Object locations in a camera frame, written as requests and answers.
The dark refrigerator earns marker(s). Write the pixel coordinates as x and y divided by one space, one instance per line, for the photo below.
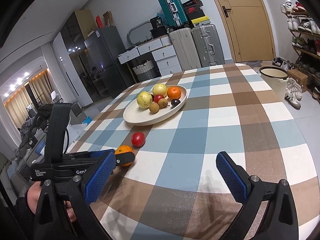
104 46

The cream bucket black rim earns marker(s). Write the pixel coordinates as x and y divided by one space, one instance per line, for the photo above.
276 78

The beige suitcase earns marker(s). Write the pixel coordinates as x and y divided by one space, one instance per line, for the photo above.
185 48

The teal suitcase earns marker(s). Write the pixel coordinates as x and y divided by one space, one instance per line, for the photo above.
173 11

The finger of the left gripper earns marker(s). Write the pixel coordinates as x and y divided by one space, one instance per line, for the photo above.
101 152
125 159

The checkered tablecloth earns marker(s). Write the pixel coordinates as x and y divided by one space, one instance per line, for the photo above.
174 190

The oval mirror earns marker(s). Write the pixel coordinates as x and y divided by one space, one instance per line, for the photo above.
140 33

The brown longan fruit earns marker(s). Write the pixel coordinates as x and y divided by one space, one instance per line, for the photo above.
163 103

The wooden door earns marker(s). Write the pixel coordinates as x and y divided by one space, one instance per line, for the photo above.
248 29

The white drawer cabinet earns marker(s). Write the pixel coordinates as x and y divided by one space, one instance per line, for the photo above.
163 53

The woven laundry basket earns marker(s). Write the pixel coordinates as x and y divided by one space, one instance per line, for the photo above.
145 71

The silver-grey suitcase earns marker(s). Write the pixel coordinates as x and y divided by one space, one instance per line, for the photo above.
208 45

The white sneakers on floor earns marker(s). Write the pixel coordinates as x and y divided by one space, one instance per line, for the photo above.
293 93

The red tomato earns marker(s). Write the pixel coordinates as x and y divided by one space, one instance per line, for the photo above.
138 139
158 97

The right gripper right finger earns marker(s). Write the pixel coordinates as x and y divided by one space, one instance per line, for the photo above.
279 220

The orange tangerine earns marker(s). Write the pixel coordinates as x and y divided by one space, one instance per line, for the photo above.
123 149
173 92

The wooden shoe rack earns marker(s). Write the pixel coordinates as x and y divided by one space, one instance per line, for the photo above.
305 43

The green-yellow guava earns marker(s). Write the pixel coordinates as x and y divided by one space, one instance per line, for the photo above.
144 100

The stacked shoe boxes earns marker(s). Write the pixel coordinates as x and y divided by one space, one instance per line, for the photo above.
193 10

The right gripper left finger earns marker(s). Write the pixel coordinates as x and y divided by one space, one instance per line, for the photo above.
51 219

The yellow guava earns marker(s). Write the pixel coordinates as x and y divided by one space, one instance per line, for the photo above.
159 89

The cream round plate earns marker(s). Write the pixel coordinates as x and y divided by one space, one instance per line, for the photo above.
137 116

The person left hand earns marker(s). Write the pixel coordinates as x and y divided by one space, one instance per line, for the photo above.
33 195

